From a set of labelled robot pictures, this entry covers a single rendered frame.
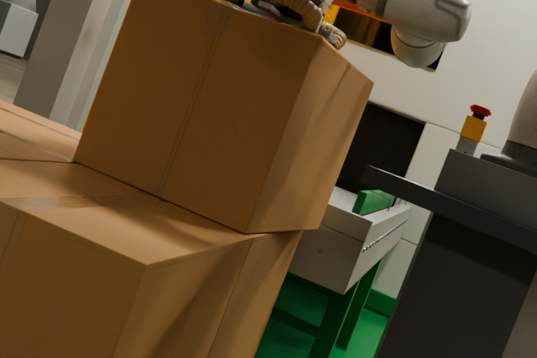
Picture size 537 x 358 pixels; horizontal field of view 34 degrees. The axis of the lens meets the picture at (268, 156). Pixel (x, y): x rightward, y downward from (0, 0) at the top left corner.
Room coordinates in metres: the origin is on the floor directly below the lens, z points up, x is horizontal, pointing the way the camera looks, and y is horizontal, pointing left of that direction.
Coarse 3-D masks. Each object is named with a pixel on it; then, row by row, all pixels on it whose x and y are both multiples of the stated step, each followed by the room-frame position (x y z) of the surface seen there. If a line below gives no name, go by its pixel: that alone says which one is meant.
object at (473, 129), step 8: (472, 120) 2.83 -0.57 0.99; (480, 120) 2.83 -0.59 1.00; (464, 128) 2.83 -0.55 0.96; (472, 128) 2.83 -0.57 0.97; (480, 128) 2.82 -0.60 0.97; (464, 136) 2.83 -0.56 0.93; (472, 136) 2.83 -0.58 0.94; (480, 136) 2.82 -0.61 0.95; (464, 144) 2.83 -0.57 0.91; (472, 144) 2.83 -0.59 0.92; (472, 152) 2.83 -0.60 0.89; (424, 232) 2.84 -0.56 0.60; (416, 248) 2.84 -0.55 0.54; (416, 256) 2.84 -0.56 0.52; (408, 272) 2.84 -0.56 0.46; (400, 288) 2.84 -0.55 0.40; (400, 296) 2.84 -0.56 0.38; (392, 312) 2.84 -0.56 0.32; (384, 328) 2.84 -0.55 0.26; (384, 336) 2.84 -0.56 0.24; (376, 352) 2.84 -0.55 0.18
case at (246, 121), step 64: (192, 0) 1.75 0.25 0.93; (128, 64) 1.77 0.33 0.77; (192, 64) 1.74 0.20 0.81; (256, 64) 1.70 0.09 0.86; (320, 64) 1.74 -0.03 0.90; (128, 128) 1.76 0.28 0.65; (192, 128) 1.72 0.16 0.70; (256, 128) 1.69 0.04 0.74; (320, 128) 1.91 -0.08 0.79; (192, 192) 1.71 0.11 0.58; (256, 192) 1.67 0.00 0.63; (320, 192) 2.12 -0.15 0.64
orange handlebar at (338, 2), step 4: (336, 0) 2.03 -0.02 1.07; (340, 0) 2.03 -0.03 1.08; (336, 4) 2.03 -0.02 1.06; (340, 4) 2.03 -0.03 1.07; (344, 4) 2.03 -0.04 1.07; (348, 4) 2.03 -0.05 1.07; (352, 4) 2.02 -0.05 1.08; (356, 4) 2.02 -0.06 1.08; (344, 8) 2.04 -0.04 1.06; (348, 8) 2.03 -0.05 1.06; (352, 8) 2.02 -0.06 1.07; (356, 8) 2.02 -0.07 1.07; (356, 12) 2.03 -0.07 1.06; (360, 12) 2.02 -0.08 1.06; (364, 12) 2.02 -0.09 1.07; (368, 16) 2.02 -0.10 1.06; (372, 16) 2.01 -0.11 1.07; (380, 20) 2.01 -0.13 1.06; (384, 20) 2.00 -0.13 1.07
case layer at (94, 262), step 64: (0, 128) 1.86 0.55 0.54; (64, 128) 2.35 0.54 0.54; (0, 192) 1.20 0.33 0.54; (64, 192) 1.39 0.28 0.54; (128, 192) 1.65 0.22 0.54; (0, 256) 1.15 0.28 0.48; (64, 256) 1.13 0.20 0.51; (128, 256) 1.11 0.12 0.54; (192, 256) 1.30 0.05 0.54; (256, 256) 1.78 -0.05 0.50; (0, 320) 1.14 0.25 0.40; (64, 320) 1.12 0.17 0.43; (128, 320) 1.12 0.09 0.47; (192, 320) 1.45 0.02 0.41; (256, 320) 2.09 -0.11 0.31
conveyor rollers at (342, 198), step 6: (336, 186) 4.57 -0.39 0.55; (336, 192) 4.11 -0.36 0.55; (342, 192) 4.28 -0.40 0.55; (348, 192) 4.54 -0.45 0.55; (330, 198) 3.56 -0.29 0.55; (336, 198) 3.65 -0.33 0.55; (342, 198) 3.83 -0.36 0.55; (348, 198) 4.00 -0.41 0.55; (354, 198) 4.17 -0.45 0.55; (336, 204) 3.38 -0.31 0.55; (342, 204) 3.47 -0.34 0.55; (348, 204) 3.64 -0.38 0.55; (348, 210) 3.28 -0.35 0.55; (378, 210) 3.97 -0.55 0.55
